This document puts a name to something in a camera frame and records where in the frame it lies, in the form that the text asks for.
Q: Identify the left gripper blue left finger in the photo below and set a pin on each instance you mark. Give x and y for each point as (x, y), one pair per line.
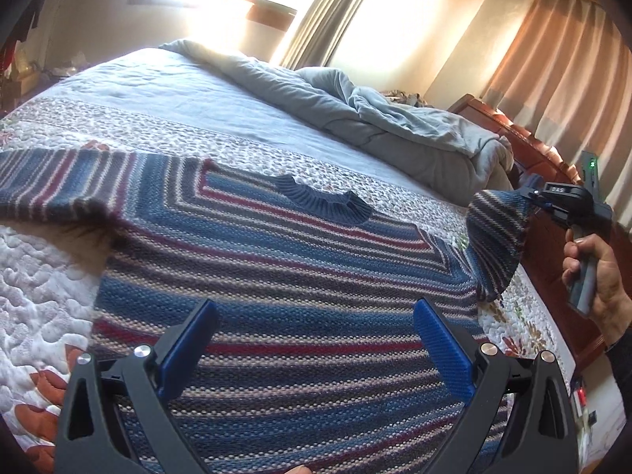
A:
(180, 347)

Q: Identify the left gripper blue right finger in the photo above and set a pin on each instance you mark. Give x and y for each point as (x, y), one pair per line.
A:
(454, 366)

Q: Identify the blue striped knit sweater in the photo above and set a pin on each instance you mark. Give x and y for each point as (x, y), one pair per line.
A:
(316, 360)

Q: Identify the person's right hand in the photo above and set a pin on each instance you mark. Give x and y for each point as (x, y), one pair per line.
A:
(611, 306)

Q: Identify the brown wooden headboard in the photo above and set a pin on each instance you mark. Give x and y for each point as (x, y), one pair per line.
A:
(538, 169)

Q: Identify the grey rumpled duvet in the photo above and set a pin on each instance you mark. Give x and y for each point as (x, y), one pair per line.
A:
(441, 150)

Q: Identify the beige pleated curtain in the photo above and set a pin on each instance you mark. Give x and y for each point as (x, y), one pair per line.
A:
(567, 78)

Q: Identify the floral quilted bedspread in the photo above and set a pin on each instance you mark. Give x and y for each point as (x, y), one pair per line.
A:
(49, 276)

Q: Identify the light blue bed sheet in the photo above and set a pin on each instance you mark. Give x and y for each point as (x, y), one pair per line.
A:
(169, 86)

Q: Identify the grey striped window curtain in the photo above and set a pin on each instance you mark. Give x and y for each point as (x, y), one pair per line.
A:
(314, 40)

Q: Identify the power strip with red switch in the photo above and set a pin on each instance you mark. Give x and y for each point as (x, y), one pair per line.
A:
(584, 418)

